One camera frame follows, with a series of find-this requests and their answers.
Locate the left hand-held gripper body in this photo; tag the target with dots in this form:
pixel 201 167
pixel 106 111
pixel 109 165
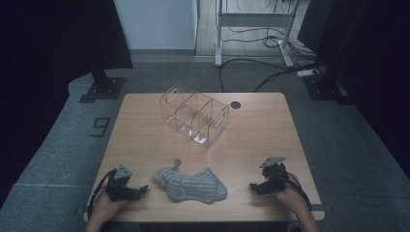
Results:
pixel 120 188

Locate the person's right hand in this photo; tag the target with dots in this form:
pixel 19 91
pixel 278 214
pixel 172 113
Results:
pixel 291 198

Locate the person's left hand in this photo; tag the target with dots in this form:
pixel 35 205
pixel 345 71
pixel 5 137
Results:
pixel 108 206

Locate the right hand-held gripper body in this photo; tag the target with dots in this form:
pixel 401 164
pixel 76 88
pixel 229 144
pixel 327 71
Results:
pixel 274 175

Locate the black floor tape mark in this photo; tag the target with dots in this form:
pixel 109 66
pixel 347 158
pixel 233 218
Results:
pixel 100 127

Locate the white power strip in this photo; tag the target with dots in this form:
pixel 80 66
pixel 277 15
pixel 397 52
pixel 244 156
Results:
pixel 307 73

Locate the black curtain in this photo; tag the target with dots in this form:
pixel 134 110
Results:
pixel 370 48
pixel 48 32

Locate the white desk frame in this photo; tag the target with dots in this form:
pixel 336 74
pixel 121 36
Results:
pixel 254 19

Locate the clear acrylic divided organizer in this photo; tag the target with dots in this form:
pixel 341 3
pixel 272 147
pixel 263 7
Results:
pixel 193 114

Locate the black stand with base plate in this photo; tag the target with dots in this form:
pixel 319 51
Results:
pixel 104 87
pixel 322 88

